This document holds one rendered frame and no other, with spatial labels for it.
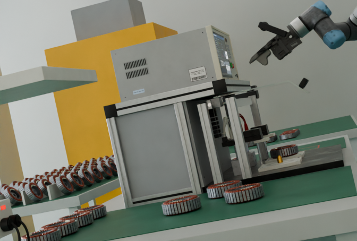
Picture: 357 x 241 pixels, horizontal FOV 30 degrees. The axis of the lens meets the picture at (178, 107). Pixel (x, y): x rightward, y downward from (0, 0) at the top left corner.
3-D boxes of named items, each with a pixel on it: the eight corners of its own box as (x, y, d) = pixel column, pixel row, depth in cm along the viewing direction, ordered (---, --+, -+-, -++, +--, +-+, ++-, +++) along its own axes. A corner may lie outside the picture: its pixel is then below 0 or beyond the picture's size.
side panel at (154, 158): (203, 192, 229) (183, 101, 230) (202, 194, 226) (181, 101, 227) (127, 207, 236) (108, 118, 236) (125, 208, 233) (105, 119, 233)
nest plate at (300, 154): (305, 153, 271) (304, 150, 271) (303, 157, 256) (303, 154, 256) (269, 160, 274) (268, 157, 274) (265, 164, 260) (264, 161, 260)
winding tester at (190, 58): (239, 82, 280) (229, 34, 280) (223, 80, 237) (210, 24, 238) (152, 101, 289) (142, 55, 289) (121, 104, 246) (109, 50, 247)
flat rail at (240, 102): (254, 103, 286) (253, 96, 287) (234, 108, 226) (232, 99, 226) (252, 104, 287) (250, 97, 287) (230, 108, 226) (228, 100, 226)
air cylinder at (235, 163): (250, 170, 248) (247, 156, 248) (247, 173, 241) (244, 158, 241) (237, 173, 249) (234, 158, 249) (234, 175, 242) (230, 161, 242)
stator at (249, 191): (220, 203, 192) (218, 190, 192) (256, 194, 195) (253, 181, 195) (234, 206, 181) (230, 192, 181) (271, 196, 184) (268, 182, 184)
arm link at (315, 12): (331, 10, 251) (317, -5, 255) (307, 28, 253) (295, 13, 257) (336, 18, 258) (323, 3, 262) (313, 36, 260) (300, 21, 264)
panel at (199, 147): (232, 165, 291) (218, 98, 292) (204, 187, 227) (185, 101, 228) (230, 165, 292) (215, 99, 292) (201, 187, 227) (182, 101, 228)
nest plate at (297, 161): (302, 159, 247) (302, 156, 247) (300, 164, 233) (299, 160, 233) (263, 167, 251) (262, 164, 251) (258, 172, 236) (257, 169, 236)
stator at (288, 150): (299, 152, 270) (297, 143, 270) (298, 154, 259) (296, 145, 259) (272, 157, 272) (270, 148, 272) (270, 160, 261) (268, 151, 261)
